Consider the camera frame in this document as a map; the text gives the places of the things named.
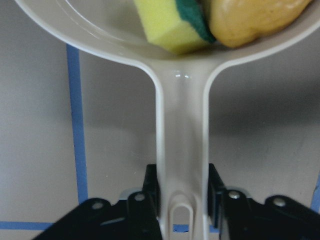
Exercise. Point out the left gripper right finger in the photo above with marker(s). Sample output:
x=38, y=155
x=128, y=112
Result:
x=239, y=217

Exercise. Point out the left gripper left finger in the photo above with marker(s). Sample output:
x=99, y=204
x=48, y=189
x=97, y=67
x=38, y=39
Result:
x=131, y=218

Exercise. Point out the beige plastic dustpan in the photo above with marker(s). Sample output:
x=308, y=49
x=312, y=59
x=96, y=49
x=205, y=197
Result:
x=111, y=29

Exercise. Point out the orange yellow toy potato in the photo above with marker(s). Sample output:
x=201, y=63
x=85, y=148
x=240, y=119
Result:
x=235, y=23

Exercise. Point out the yellow green sponge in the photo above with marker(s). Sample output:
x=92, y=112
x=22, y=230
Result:
x=177, y=26

